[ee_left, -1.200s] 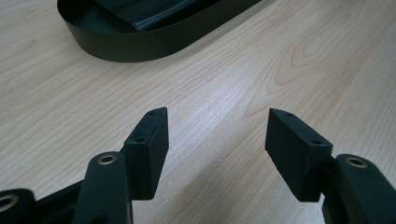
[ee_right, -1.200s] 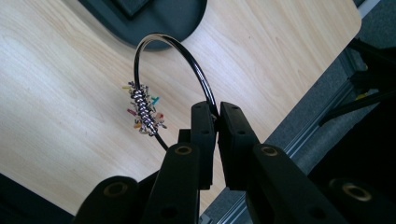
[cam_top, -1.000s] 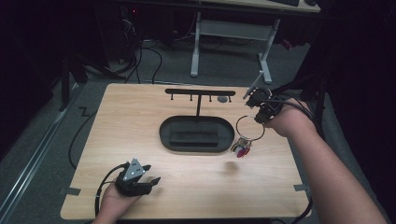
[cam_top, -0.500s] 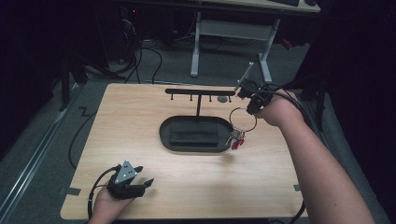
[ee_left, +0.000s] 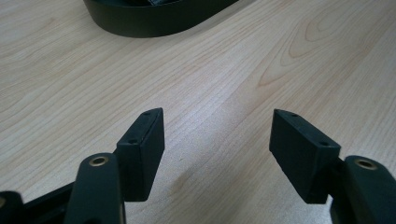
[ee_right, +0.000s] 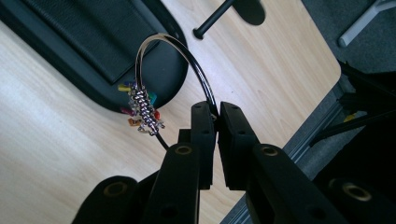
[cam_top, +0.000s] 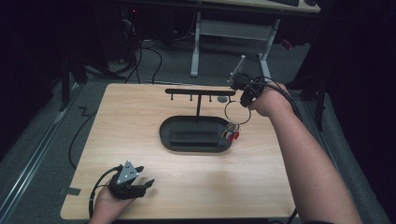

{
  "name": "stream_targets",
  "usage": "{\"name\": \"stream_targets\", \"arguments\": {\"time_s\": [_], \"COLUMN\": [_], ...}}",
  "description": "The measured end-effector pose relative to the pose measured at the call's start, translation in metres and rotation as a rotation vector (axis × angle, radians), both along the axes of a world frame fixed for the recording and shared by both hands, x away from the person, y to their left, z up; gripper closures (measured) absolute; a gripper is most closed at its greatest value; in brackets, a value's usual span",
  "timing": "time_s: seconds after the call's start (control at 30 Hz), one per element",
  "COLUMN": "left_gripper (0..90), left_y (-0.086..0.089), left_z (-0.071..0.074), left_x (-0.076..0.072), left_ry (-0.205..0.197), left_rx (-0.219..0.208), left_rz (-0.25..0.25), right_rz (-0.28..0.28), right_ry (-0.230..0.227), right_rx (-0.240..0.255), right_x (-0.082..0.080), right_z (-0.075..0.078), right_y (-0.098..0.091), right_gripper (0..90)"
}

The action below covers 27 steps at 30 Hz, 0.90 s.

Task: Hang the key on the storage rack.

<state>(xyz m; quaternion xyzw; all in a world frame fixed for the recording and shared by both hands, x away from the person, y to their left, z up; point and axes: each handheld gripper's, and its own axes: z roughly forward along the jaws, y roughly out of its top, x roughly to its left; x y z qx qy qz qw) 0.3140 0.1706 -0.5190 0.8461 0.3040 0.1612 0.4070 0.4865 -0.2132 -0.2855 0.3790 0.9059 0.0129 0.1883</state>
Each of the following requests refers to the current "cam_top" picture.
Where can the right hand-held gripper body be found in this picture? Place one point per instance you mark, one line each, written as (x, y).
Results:
(243, 82)

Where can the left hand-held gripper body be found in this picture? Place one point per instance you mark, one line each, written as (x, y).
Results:
(126, 183)

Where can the black key stand with tray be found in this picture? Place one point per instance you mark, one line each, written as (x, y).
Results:
(197, 91)

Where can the black wallet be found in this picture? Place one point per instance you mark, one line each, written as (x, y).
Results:
(193, 135)

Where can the person's right hand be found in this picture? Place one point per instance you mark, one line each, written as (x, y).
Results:
(272, 101)

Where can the person's left hand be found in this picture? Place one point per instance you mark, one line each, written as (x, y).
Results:
(107, 208)

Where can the grey round table grommet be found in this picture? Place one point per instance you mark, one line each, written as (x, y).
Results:
(222, 99)

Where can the grey-legged wooden desk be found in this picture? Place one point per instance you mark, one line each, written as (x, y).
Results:
(233, 29)

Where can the grey tape piece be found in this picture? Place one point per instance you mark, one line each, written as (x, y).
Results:
(70, 190)

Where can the black stand leg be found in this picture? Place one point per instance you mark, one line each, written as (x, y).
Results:
(65, 84)
(319, 102)

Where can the black keyboard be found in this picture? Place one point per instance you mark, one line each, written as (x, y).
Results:
(285, 2)

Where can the black computer mouse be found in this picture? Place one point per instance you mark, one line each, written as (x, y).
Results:
(310, 2)

